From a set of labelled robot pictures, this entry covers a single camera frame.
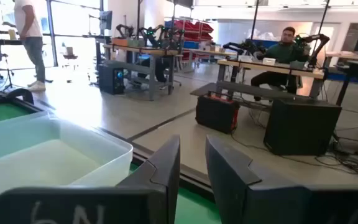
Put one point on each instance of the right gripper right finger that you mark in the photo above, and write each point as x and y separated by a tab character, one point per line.
244	199

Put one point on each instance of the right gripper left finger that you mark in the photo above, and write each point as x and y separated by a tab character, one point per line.
141	202

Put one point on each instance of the black background robot arm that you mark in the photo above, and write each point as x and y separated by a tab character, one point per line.
317	39
154	34
244	46

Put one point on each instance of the green table mat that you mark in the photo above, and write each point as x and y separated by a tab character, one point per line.
194	211

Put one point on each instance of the black red power station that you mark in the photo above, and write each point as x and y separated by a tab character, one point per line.
216	113

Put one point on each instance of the black computer tower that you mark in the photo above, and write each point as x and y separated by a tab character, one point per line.
300	127

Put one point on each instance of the clear plastic bin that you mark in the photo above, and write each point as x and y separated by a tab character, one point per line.
42	161

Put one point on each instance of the black tower with blue light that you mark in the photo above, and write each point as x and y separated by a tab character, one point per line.
109	79

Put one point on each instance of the wooden top workbench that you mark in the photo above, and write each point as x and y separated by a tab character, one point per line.
154	51
250	64

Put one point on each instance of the seated person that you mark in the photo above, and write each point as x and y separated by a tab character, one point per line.
283	53

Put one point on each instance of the black desk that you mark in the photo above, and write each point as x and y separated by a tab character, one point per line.
353	67

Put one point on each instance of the red storage bin rack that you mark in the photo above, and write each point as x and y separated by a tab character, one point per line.
194	29

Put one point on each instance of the small mounted monitor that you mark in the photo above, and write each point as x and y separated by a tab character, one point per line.
106	20

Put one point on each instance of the standing person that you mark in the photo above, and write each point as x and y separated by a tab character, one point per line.
30	18

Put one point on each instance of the black frame clamp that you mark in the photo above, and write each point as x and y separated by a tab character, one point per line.
19	91

